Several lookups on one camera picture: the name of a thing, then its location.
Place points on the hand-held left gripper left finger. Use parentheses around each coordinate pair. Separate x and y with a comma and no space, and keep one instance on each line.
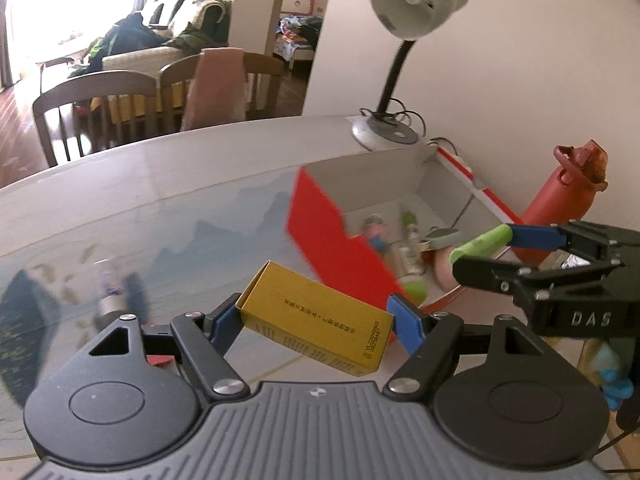
(225,327)

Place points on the yellow box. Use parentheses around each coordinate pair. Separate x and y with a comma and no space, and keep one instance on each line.
(310,320)

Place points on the grey desk lamp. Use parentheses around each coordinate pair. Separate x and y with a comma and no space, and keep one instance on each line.
(415,10)

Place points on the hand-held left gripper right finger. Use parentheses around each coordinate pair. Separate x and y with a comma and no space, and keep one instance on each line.
(405,322)

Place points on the white blue packet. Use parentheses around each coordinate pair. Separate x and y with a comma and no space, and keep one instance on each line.
(574,263)

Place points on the yellow white blanket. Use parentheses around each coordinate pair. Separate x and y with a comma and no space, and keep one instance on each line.
(130,105)

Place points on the pink cloth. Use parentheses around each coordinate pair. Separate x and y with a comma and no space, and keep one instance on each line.
(215,87)

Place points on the red cardboard box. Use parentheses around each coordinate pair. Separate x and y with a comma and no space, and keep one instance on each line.
(330,225)

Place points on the small clear bottle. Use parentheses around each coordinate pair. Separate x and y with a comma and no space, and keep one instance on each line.
(410,265)

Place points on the person's right hand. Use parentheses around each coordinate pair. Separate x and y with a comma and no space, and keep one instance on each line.
(612,375)

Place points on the red water bottle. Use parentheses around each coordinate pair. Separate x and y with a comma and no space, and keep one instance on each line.
(565,195)

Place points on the sofa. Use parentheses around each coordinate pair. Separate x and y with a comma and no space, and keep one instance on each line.
(200,20)

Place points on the coffee table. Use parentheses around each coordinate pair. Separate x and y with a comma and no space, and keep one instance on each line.
(62,52)

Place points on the bed with clothes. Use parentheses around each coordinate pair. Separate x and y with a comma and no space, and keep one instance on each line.
(300,35)

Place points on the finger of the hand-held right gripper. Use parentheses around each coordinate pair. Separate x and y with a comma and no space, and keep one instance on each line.
(490,272)
(535,236)

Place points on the wooden dining chair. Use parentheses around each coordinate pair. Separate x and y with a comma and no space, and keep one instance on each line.
(265,67)
(95,90)

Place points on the glass jar silver cap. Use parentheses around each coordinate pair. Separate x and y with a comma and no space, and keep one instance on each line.
(107,300)

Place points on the dark clothes pile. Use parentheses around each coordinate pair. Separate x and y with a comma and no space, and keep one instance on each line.
(125,32)

